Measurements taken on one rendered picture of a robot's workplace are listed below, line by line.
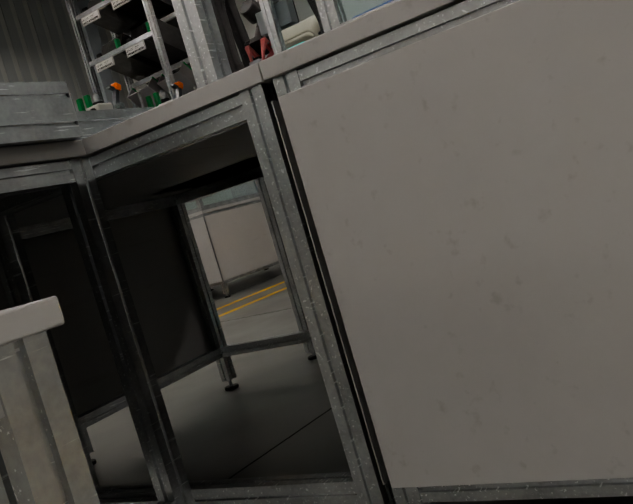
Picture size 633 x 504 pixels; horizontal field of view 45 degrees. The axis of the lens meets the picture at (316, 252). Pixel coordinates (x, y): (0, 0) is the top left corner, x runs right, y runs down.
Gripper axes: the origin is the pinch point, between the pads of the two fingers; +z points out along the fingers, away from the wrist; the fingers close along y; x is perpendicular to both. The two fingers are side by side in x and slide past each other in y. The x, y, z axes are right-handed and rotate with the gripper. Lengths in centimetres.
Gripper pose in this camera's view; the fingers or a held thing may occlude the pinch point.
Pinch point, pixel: (258, 62)
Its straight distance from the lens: 260.1
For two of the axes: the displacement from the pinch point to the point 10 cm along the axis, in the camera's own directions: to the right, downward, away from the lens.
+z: -0.9, 8.7, -4.8
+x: 5.8, 4.4, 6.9
